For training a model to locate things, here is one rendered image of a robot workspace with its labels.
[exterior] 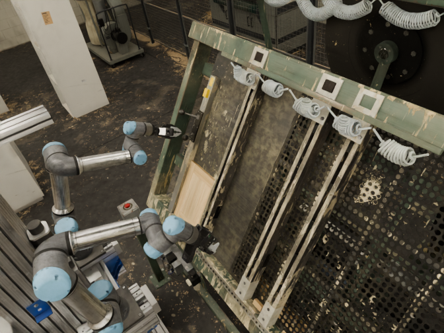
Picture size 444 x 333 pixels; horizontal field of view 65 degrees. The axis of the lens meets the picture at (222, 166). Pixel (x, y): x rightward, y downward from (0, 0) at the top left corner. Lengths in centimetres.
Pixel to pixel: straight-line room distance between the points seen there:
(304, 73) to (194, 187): 103
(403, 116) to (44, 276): 133
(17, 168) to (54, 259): 287
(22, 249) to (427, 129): 156
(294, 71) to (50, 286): 127
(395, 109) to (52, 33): 463
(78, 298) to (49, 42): 428
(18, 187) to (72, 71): 197
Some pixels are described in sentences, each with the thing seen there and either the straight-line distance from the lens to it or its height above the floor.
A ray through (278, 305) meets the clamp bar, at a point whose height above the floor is 104.
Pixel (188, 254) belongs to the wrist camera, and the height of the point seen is 142.
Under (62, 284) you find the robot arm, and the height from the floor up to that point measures 163.
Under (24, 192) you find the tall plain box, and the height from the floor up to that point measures 22.
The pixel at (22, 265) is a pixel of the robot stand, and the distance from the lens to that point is 170.
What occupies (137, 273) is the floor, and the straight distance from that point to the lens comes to 334.
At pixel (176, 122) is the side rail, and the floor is 138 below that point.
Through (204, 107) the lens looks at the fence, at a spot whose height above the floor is 154.
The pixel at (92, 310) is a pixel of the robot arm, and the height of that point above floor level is 138.
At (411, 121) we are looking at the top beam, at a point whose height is 190.
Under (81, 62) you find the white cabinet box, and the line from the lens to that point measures 555.
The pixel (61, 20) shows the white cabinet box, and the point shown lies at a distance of 536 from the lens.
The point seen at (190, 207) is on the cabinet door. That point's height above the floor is 101.
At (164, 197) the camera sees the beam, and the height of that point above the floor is 87.
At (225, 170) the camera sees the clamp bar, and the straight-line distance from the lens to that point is 192.
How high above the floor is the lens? 264
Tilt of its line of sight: 41 degrees down
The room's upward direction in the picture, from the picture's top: 10 degrees counter-clockwise
